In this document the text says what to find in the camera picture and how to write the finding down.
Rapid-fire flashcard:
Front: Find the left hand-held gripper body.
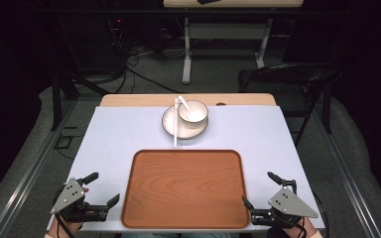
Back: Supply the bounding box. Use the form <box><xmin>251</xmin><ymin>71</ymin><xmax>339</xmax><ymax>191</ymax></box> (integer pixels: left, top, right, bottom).
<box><xmin>49</xmin><ymin>178</ymin><xmax>109</xmax><ymax>223</ymax></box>

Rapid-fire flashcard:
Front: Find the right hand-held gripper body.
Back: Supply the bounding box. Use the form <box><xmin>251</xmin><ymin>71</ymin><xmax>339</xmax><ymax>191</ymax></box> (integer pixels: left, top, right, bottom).
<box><xmin>249</xmin><ymin>178</ymin><xmax>319</xmax><ymax>230</ymax></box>

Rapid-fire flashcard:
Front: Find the person's right hand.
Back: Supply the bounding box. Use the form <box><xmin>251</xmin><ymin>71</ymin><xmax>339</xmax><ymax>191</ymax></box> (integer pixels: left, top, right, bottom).
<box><xmin>286</xmin><ymin>217</ymin><xmax>322</xmax><ymax>238</ymax></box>

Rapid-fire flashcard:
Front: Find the person's left hand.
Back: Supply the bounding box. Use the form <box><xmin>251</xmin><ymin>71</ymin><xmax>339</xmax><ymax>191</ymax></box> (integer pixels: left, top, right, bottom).
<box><xmin>46</xmin><ymin>186</ymin><xmax>90</xmax><ymax>238</ymax></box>

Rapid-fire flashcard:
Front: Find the white table mat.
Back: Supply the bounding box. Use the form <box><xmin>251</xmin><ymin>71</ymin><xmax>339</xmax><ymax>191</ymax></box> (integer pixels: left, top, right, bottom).
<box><xmin>47</xmin><ymin>105</ymin><xmax>325</xmax><ymax>232</ymax></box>

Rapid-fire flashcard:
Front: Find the brown wooden tray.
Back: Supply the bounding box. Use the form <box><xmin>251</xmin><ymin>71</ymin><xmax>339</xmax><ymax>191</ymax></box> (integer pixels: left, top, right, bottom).
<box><xmin>120</xmin><ymin>149</ymin><xmax>251</xmax><ymax>230</ymax></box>

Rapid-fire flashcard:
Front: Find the white plate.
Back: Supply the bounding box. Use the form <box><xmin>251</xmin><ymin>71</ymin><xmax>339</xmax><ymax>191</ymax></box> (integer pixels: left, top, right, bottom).
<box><xmin>161</xmin><ymin>104</ymin><xmax>209</xmax><ymax>140</ymax></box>

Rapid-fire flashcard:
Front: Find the white chopstick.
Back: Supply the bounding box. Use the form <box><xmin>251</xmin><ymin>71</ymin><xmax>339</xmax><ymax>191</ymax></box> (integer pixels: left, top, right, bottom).
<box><xmin>173</xmin><ymin>97</ymin><xmax>179</xmax><ymax>148</ymax></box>
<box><xmin>175</xmin><ymin>97</ymin><xmax>181</xmax><ymax>147</ymax></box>

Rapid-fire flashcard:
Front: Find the black metal stand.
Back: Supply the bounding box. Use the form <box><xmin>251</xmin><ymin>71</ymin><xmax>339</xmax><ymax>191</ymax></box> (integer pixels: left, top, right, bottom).
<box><xmin>50</xmin><ymin>19</ymin><xmax>111</xmax><ymax>132</ymax></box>

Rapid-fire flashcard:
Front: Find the black folding chair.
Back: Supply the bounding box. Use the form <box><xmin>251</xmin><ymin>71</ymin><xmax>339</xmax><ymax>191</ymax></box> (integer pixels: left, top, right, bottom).
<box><xmin>237</xmin><ymin>61</ymin><xmax>343</xmax><ymax>148</ymax></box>

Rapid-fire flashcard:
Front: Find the white bowl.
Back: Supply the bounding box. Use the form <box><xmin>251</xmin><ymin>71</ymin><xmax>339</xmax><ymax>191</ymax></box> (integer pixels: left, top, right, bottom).
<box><xmin>177</xmin><ymin>99</ymin><xmax>209</xmax><ymax>130</ymax></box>

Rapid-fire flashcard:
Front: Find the white ceramic spoon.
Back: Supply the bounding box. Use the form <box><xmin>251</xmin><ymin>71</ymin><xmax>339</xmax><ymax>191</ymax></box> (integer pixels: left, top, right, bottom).
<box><xmin>177</xmin><ymin>95</ymin><xmax>196</xmax><ymax>121</ymax></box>

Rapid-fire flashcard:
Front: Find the white-framed wooden table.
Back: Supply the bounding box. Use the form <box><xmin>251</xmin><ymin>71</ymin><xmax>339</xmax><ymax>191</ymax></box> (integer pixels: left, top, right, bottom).
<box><xmin>163</xmin><ymin>0</ymin><xmax>305</xmax><ymax>85</ymax></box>

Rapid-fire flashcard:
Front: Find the black device with red light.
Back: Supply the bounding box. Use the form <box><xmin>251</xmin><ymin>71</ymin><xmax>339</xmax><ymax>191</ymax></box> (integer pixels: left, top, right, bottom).
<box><xmin>107</xmin><ymin>14</ymin><xmax>130</xmax><ymax>44</ymax></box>

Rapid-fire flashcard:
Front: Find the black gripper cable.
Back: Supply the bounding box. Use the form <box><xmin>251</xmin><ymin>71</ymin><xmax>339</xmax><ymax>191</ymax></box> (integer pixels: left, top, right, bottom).
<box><xmin>54</xmin><ymin>212</ymin><xmax>64</xmax><ymax>238</ymax></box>

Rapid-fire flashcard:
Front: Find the aluminium floor rail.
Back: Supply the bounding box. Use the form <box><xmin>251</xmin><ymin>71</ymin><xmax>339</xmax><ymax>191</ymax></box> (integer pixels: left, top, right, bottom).
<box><xmin>0</xmin><ymin>98</ymin><xmax>78</xmax><ymax>238</ymax></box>
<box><xmin>312</xmin><ymin>105</ymin><xmax>381</xmax><ymax>238</ymax></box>

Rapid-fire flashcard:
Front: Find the bundle of floor cables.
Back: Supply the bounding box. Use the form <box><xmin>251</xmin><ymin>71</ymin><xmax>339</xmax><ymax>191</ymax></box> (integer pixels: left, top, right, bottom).
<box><xmin>107</xmin><ymin>19</ymin><xmax>187</xmax><ymax>95</ymax></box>

